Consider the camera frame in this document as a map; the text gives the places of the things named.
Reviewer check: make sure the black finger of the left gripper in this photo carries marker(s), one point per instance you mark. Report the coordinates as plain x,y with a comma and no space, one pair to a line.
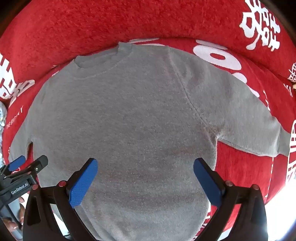
34,168

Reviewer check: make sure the person's left hand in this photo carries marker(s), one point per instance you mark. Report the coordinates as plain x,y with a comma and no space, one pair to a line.
10,225

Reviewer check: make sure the light patterned fabric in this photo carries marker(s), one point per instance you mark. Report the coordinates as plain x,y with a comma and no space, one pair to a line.
3,113

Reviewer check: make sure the red blanket white lettering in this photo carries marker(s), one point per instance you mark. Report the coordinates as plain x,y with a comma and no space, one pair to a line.
245,169

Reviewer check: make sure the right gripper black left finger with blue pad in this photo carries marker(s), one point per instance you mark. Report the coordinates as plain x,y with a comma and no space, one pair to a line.
39,222

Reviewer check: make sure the grey sweatshirt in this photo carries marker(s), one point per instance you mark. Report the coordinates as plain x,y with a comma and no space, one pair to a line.
138,129

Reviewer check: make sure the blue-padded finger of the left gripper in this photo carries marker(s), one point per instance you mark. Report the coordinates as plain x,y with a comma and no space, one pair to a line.
14,165

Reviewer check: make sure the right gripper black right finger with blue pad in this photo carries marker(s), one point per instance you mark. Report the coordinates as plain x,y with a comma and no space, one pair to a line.
250,223

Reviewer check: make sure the red plush pillow white characters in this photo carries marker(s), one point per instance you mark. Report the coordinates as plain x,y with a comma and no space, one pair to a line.
46,34

